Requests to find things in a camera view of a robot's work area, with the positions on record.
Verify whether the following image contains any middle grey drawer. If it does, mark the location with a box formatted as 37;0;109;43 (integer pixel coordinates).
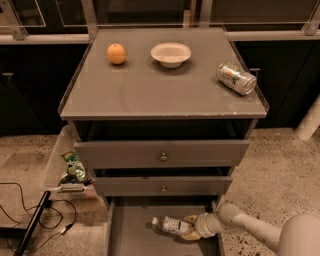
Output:
93;176;232;196

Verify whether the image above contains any clear plastic bottle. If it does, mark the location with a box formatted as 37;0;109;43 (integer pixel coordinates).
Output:
151;216;192;236

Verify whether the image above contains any white bowl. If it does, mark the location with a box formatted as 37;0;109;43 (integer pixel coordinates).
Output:
151;43;191;68

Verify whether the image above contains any green soda can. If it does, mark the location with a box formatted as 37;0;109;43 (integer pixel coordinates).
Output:
216;63;257;96

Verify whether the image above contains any grey drawer cabinet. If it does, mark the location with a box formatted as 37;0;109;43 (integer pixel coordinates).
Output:
57;27;270;256

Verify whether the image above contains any bottom grey drawer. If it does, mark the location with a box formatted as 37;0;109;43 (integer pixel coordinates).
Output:
105;196;225;256

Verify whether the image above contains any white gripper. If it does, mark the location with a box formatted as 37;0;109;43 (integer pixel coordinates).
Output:
182;213;223;241

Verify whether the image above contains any clear plastic bin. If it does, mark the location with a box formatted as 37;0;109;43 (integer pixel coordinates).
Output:
42;125;97;200

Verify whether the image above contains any metal railing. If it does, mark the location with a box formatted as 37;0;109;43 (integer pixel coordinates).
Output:
0;0;320;44

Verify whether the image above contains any orange fruit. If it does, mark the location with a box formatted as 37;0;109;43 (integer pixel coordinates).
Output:
107;44;126;65

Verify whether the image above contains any black cable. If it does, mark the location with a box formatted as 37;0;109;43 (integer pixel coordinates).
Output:
0;181;78;256

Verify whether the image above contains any grey drawer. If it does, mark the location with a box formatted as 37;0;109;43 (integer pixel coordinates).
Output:
93;176;232;196
105;196;225;256
74;140;249;169

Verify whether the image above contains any black flat device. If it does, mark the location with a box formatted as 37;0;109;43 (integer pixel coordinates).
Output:
13;191;51;256

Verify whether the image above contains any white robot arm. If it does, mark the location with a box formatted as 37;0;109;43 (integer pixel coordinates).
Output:
184;102;320;256

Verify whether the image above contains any green snack bag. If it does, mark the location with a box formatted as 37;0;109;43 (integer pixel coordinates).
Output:
60;150;89;184

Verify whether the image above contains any top grey drawer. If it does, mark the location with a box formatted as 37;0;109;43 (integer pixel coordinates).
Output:
74;140;249;169

